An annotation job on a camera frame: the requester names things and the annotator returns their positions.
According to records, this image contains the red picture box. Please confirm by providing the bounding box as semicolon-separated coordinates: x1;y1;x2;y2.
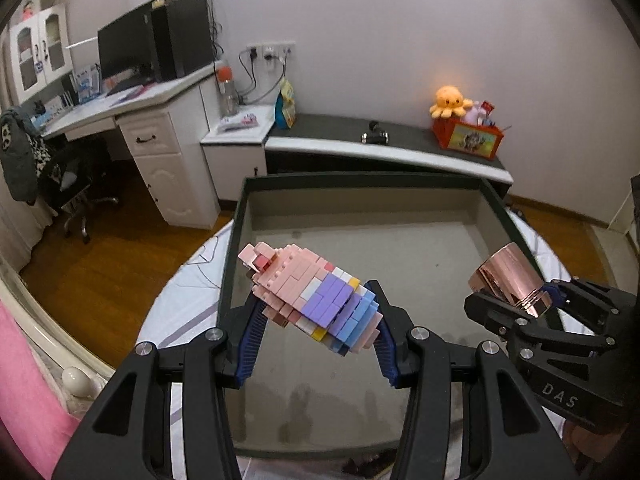
432;118;504;160

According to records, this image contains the black computer tower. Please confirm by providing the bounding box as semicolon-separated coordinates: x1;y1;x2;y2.
145;0;215;81

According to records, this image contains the white wall cabinet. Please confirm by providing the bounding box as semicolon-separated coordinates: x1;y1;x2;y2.
10;4;73;104

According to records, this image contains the white low side cabinet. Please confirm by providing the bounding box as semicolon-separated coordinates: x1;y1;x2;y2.
201;105;274;202

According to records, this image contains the black computer monitor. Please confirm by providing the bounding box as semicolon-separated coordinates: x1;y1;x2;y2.
98;2;153;80

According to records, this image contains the rose gold metal cup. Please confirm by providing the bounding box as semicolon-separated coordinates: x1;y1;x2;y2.
469;242;553;318

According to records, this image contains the black office chair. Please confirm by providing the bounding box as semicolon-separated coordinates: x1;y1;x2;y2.
1;107;118;243

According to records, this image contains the pink purple brick figure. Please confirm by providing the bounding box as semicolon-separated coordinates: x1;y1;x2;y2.
238;242;383;356

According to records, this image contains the wall power strip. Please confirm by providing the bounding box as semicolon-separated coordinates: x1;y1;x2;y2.
246;41;296;61

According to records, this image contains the orange cap bottle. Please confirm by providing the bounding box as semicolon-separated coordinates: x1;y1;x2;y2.
216;65;239;116

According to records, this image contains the white desk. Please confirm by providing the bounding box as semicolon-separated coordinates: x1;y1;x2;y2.
43;64;220;230

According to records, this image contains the pink green storage box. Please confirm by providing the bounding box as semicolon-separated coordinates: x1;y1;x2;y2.
220;174;523;458

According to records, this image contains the snack bag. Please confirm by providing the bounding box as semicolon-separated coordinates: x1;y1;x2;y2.
274;79;296;130

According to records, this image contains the orange octopus plush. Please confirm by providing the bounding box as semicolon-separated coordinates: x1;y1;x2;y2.
430;86;473;119

